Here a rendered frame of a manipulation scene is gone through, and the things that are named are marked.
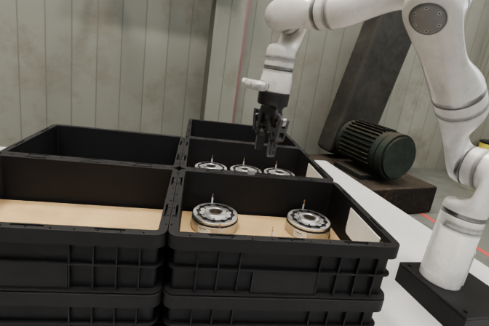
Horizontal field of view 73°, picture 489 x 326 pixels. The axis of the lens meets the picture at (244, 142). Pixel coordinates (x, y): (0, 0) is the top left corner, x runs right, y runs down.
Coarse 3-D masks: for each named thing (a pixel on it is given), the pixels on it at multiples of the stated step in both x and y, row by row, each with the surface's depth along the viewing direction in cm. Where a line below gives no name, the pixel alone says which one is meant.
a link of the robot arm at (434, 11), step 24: (408, 0) 51; (432, 0) 48; (456, 0) 48; (408, 24) 54; (432, 24) 51; (456, 24) 50; (432, 48) 54; (456, 48) 52; (432, 72) 58; (456, 72) 56; (480, 72) 58; (432, 96) 63; (456, 96) 59; (480, 96) 59
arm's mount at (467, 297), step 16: (400, 272) 84; (416, 272) 81; (416, 288) 79; (432, 288) 75; (464, 288) 78; (480, 288) 79; (432, 304) 75; (448, 304) 71; (464, 304) 71; (480, 304) 73; (448, 320) 71; (464, 320) 67; (480, 320) 68
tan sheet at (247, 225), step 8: (184, 216) 77; (240, 216) 80; (248, 216) 81; (256, 216) 82; (264, 216) 82; (184, 224) 73; (240, 224) 77; (248, 224) 77; (256, 224) 78; (264, 224) 78; (272, 224) 79; (280, 224) 79; (240, 232) 73; (248, 232) 74; (256, 232) 74; (264, 232) 75; (280, 232) 76
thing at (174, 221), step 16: (240, 176) 80; (256, 176) 80; (272, 176) 82; (176, 192) 65; (176, 208) 62; (176, 224) 53; (176, 240) 50; (192, 240) 51; (208, 240) 51; (224, 240) 51; (240, 240) 52; (256, 240) 52; (272, 240) 53; (288, 240) 53; (304, 240) 54; (320, 240) 55; (336, 240) 55; (336, 256) 55; (352, 256) 55; (368, 256) 56; (384, 256) 56
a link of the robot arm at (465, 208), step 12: (468, 156) 73; (480, 156) 71; (468, 168) 72; (480, 168) 70; (468, 180) 73; (480, 180) 70; (480, 192) 70; (444, 204) 77; (456, 204) 74; (468, 204) 72; (480, 204) 71; (456, 216) 74; (468, 216) 72; (480, 216) 72
